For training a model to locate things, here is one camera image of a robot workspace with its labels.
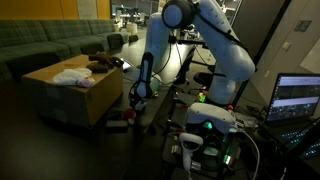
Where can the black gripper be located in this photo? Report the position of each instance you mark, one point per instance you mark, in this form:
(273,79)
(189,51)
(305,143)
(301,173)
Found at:
(136,99)

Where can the blue cloth item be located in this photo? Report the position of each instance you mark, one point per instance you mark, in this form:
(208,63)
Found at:
(140,106)

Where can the red ball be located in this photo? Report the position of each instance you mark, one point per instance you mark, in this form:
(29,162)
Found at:
(129,114)

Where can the small white scrap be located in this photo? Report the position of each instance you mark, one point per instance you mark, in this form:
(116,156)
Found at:
(131,121)

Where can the dark green item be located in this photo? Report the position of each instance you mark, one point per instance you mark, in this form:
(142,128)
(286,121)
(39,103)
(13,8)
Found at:
(114,114)

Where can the black rectangular block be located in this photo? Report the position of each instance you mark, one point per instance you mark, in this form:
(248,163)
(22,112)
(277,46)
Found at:
(97,68)

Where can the white cloth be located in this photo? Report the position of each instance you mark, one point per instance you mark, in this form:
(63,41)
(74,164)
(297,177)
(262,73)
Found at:
(70,76)

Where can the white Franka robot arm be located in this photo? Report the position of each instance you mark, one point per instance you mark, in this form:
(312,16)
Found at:
(230,56)

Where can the large cardboard box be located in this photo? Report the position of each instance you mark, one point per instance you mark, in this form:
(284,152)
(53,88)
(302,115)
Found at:
(66,100)

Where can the black electronics box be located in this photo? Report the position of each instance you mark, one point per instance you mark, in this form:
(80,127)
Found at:
(216,150)

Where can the small pink item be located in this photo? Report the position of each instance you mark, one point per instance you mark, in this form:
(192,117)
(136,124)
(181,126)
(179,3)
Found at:
(87,82)

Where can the white VR controller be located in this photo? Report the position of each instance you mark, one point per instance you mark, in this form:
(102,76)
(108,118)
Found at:
(188,146)

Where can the white VR headset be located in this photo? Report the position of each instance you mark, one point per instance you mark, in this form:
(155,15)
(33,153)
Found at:
(210,116)

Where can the red stop button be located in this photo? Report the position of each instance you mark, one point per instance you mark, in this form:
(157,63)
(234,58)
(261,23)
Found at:
(230,107)

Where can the green plaid sofa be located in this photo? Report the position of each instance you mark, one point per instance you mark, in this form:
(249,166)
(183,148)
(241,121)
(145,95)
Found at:
(33,40)

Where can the black slanted pole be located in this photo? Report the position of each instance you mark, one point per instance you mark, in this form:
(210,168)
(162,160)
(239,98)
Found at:
(263,50)

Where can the operator laptop with lit screen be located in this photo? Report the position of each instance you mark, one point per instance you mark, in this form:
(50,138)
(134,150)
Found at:
(293,96)

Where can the black stereo camera bar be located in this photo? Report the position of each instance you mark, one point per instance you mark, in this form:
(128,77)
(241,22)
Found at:
(186,41)

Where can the white wall switch plate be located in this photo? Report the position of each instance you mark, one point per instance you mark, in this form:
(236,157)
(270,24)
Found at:
(286,45)

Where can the white wall sheet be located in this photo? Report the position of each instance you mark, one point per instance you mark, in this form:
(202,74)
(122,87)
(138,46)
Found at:
(313,61)

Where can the grey wall sign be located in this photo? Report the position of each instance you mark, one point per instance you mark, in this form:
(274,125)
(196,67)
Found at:
(302,25)

